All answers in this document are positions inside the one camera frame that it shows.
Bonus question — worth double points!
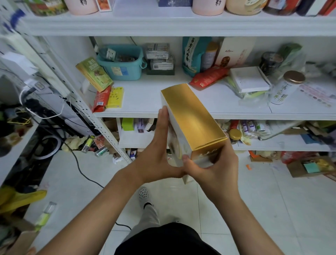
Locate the red snack packet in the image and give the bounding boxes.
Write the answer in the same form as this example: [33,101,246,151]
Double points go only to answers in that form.
[93,85,112,113]

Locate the pink cylinder canister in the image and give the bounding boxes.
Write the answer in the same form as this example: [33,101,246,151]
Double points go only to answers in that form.
[191,0,226,16]

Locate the white metal shelving unit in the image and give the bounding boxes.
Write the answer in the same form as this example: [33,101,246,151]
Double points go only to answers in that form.
[0,0,336,164]

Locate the yellow box white label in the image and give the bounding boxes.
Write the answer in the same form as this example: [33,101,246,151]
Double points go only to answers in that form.
[161,83,229,185]

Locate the white power adapter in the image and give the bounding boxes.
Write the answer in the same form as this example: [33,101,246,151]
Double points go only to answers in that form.
[0,51,38,77]

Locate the yellow tag packet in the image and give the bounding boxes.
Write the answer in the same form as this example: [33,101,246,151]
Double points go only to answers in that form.
[107,87,125,109]

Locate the teal pouch bag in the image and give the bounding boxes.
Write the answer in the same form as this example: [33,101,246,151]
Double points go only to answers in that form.
[182,37,213,78]

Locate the small clear bottle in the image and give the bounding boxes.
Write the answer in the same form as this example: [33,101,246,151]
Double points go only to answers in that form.
[36,201,57,229]

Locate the black box white edge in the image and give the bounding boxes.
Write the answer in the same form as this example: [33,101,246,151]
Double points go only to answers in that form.
[296,0,327,16]

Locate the green snack packet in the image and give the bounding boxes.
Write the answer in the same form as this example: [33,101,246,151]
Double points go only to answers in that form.
[76,57,113,93]

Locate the brown carton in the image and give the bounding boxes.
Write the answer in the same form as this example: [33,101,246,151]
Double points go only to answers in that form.
[286,155,336,178]

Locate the small pink canister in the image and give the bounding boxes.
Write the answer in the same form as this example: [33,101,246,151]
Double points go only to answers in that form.
[64,0,99,15]

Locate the teal plastic basket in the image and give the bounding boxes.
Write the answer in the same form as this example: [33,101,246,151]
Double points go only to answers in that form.
[96,44,148,81]

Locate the red canister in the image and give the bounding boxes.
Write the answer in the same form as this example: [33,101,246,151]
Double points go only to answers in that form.
[263,0,302,16]

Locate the person's right hand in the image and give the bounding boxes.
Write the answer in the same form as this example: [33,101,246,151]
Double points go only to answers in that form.
[182,139,241,206]

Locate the person's right forearm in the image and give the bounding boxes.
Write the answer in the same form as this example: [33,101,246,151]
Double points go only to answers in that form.
[210,189,284,255]

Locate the white flat box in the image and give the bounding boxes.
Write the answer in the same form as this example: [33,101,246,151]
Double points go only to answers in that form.
[229,66,272,94]

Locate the dark blue moon box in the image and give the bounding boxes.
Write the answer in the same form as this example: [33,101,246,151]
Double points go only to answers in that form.
[158,0,193,7]

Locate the clear green label nut jar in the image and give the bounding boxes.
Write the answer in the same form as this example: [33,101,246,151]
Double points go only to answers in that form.
[23,0,69,16]

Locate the blue tape strip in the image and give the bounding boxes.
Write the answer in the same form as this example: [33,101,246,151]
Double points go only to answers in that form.
[8,9,25,29]

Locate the white power strip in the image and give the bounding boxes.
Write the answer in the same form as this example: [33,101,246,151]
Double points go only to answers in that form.
[0,34,71,98]

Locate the person's white shoe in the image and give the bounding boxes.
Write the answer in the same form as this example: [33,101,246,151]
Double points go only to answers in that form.
[138,186,150,203]

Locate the small black grey boxes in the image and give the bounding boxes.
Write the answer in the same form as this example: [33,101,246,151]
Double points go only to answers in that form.
[144,43,176,75]

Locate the orange patterned box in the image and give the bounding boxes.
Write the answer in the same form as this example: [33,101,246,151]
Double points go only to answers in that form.
[96,0,114,12]

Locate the person's left hand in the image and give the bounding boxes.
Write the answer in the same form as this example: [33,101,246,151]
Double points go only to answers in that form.
[128,106,184,185]

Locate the person's black clothing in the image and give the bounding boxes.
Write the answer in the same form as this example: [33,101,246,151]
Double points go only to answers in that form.
[114,222,221,255]

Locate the dark jar with lid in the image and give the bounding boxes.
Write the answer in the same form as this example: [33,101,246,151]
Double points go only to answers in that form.
[260,51,284,76]

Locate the white ring light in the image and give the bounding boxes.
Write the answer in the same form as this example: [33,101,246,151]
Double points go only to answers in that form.
[34,136,63,160]

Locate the person's left forearm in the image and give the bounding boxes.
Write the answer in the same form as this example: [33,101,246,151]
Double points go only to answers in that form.
[39,168,148,255]

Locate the beige cylinder canister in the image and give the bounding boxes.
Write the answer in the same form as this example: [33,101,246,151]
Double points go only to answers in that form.
[226,0,269,16]

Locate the red pouch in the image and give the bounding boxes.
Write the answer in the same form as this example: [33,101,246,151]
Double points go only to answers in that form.
[189,66,230,90]

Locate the yellow plastic bag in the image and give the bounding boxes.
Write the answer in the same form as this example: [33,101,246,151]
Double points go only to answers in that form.
[0,185,48,213]

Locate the white box brown print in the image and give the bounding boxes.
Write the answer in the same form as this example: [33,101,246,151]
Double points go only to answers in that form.
[215,37,256,69]

